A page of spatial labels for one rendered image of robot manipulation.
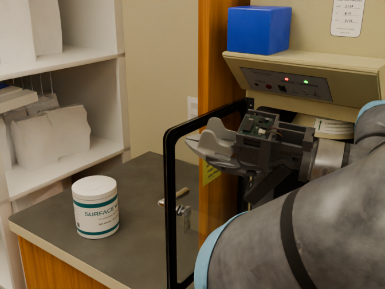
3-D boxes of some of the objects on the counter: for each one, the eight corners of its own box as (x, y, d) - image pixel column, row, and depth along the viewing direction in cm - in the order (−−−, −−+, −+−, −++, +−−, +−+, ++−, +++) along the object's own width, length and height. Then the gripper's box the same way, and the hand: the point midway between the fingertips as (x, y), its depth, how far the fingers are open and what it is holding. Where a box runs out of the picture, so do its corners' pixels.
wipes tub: (99, 212, 137) (95, 171, 131) (128, 225, 129) (125, 182, 124) (67, 230, 127) (62, 186, 121) (96, 245, 120) (91, 199, 114)
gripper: (319, 118, 65) (193, 94, 71) (311, 154, 59) (173, 125, 65) (311, 158, 71) (195, 133, 77) (303, 195, 64) (176, 166, 70)
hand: (192, 144), depth 72 cm, fingers closed
